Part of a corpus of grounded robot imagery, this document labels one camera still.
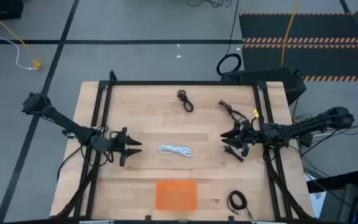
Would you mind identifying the yellow hanging cable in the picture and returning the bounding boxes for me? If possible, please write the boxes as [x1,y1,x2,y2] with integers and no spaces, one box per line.
[0,3,30,49]

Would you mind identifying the black looped floor cable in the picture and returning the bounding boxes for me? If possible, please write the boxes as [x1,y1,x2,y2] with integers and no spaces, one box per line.
[216,0,242,77]

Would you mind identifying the dark brown USB-C cable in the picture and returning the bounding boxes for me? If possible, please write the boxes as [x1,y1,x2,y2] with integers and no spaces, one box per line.
[218,99,248,123]

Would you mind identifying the yellow floor cable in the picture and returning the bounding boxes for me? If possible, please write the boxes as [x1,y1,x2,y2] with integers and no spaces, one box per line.
[280,0,300,67]

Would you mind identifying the tangled black floor cables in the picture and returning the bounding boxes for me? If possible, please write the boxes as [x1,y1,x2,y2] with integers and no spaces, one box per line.
[186,0,233,9]

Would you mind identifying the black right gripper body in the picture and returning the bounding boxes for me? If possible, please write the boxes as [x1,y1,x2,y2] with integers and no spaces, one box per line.
[240,119,262,157]

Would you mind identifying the thin black coiled USB-C cable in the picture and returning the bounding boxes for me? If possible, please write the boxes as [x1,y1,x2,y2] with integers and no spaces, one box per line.
[226,190,254,222]

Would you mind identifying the black braided USB-C cable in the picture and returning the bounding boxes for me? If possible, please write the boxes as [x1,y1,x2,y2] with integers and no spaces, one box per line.
[176,89,195,113]

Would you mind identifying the white USB-C cable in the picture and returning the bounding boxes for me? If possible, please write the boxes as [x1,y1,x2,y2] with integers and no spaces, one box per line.
[157,144,194,157]

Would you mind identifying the white floor cable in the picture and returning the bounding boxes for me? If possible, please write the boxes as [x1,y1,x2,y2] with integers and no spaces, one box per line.
[0,0,37,71]

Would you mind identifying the black hazard-striped floor mat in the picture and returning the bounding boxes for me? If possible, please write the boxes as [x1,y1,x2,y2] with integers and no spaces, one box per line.
[239,11,358,82]

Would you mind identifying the black aluminium table frame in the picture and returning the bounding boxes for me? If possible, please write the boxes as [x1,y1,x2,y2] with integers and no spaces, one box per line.
[54,70,315,222]

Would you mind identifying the loose black cables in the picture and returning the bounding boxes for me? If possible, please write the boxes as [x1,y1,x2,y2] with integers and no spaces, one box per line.
[290,119,358,187]

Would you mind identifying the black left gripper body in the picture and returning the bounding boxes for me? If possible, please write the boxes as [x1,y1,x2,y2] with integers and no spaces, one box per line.
[110,126,129,167]

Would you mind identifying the black arm cable harness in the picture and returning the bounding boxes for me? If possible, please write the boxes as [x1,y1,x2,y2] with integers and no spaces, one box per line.
[262,148,314,220]
[54,152,102,218]

